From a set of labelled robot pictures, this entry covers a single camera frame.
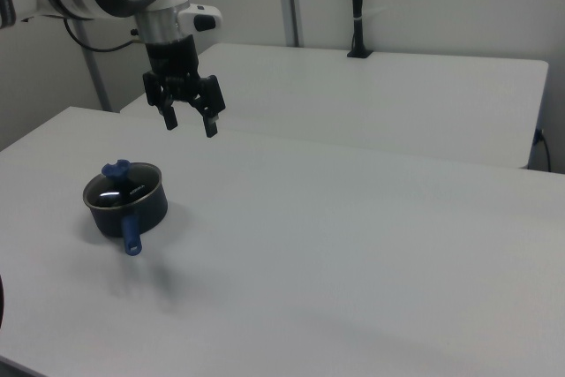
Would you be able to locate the dark saucepan with blue handle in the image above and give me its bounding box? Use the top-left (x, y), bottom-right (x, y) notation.
top-left (82, 162), bottom-right (170, 259)

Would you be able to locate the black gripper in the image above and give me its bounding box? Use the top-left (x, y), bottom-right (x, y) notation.
top-left (141, 35), bottom-right (228, 139)

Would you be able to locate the glass lid with blue knob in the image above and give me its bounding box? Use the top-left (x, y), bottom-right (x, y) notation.
top-left (83, 157), bottom-right (162, 210)

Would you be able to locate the black cable with blue plug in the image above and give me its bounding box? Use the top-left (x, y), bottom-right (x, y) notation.
top-left (531, 126), bottom-right (554, 173)

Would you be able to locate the white side table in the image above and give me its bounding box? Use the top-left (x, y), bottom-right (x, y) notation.
top-left (119, 42), bottom-right (550, 171)

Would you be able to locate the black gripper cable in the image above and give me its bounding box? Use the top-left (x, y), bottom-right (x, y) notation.
top-left (63, 18), bottom-right (147, 53)

